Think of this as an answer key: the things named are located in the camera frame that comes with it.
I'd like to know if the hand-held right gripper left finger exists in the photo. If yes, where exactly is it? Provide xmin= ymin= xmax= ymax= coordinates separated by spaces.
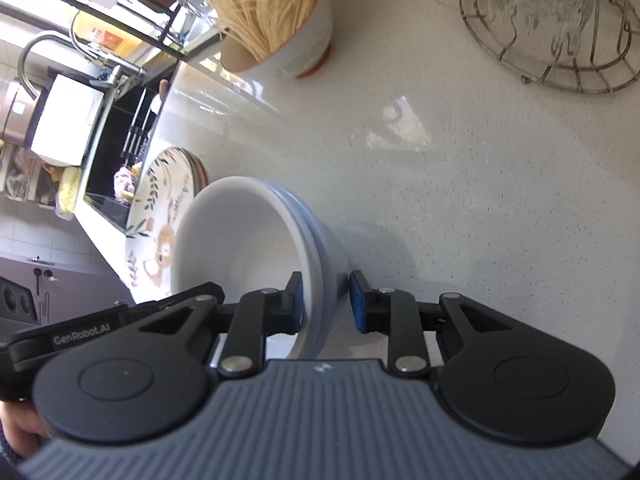
xmin=139 ymin=271 xmax=306 ymax=378

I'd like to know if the person's left hand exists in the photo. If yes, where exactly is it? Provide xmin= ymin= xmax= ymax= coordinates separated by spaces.
xmin=2 ymin=400 xmax=49 ymax=459

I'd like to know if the wire glass rack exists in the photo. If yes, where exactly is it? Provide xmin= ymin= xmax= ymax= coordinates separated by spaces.
xmin=457 ymin=0 xmax=640 ymax=97

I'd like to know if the orange bottle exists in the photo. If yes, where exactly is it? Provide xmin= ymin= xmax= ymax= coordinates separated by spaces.
xmin=79 ymin=11 xmax=152 ymax=54

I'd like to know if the black appliance with knobs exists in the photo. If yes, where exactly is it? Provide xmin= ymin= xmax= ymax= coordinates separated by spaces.
xmin=0 ymin=275 xmax=42 ymax=327

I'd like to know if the black kitchen sink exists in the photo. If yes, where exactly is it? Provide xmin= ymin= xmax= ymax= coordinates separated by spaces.
xmin=82 ymin=62 xmax=177 ymax=234

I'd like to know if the clear drinking glass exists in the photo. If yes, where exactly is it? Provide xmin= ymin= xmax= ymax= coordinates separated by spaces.
xmin=176 ymin=0 xmax=222 ymax=32

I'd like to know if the steel pot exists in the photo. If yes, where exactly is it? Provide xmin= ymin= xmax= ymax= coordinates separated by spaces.
xmin=0 ymin=77 xmax=42 ymax=147

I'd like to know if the white ceramic bowl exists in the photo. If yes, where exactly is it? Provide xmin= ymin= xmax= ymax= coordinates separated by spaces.
xmin=170 ymin=176 xmax=327 ymax=361

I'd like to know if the black sink drain rack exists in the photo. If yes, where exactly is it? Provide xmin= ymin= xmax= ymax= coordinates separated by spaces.
xmin=121 ymin=86 xmax=162 ymax=162

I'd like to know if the white box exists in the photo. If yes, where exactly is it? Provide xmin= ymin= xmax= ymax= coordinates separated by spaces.
xmin=30 ymin=74 xmax=106 ymax=167

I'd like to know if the brown-rimmed ceramic bowl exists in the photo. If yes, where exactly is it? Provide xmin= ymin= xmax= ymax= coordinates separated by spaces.
xmin=220 ymin=0 xmax=335 ymax=81

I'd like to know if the yellow cloth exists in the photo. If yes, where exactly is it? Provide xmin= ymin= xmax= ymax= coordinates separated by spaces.
xmin=55 ymin=165 xmax=84 ymax=219

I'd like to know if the floral patterned plate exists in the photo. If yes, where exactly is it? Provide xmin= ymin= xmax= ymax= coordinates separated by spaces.
xmin=124 ymin=146 xmax=201 ymax=306

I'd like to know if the black knife rack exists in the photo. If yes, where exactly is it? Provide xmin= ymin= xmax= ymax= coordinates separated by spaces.
xmin=31 ymin=0 xmax=182 ymax=57

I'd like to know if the pink scrubber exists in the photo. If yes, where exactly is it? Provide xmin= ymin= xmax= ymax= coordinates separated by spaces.
xmin=113 ymin=167 xmax=139 ymax=204

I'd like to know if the steel kitchen faucet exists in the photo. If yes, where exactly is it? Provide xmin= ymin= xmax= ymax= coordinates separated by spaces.
xmin=17 ymin=30 xmax=147 ymax=102
xmin=69 ymin=7 xmax=177 ymax=52

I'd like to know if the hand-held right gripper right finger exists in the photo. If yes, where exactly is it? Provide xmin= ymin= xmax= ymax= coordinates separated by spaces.
xmin=349 ymin=270 xmax=511 ymax=378

